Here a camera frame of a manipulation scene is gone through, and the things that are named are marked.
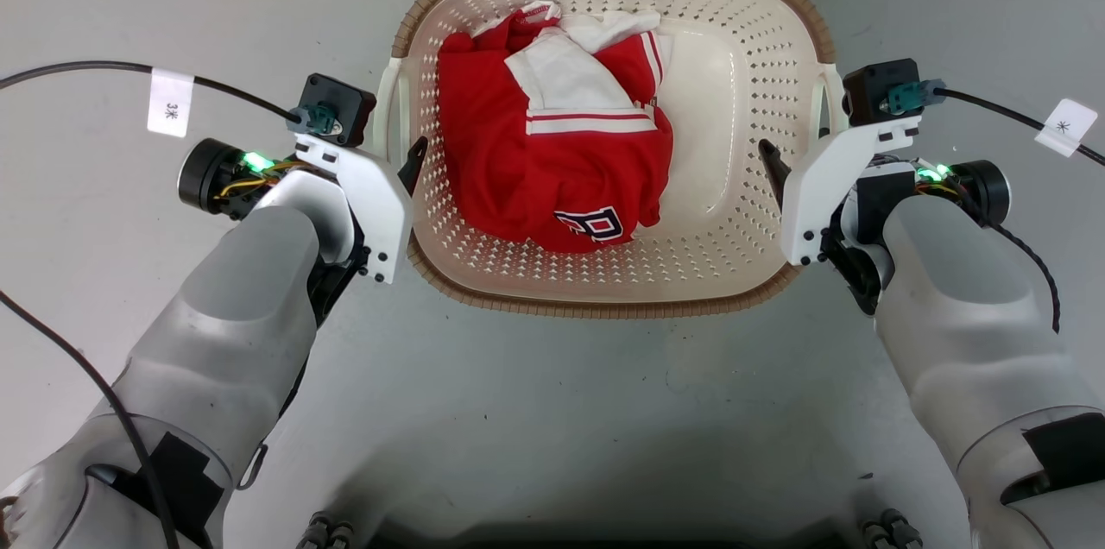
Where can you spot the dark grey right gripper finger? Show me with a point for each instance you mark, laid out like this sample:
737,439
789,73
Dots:
775,169

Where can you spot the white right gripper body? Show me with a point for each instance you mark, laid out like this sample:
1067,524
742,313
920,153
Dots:
816,186

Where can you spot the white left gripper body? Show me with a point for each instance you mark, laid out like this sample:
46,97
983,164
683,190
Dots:
380,204

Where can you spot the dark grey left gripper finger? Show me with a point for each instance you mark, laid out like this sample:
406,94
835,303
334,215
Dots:
414,165

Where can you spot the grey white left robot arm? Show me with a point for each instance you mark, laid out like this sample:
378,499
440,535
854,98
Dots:
242,307

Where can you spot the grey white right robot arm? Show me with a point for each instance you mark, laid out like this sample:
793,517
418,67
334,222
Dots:
958,299

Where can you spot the cream laundry basket brown rim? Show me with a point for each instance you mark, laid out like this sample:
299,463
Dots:
734,143

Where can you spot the red and white jersey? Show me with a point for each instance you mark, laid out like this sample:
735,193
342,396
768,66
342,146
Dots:
518,169

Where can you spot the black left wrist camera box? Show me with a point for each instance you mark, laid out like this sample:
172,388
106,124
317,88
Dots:
341,104

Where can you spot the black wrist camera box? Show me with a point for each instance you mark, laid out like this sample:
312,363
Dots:
876,87
341,104

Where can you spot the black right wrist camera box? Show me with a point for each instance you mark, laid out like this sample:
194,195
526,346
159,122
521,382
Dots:
876,87

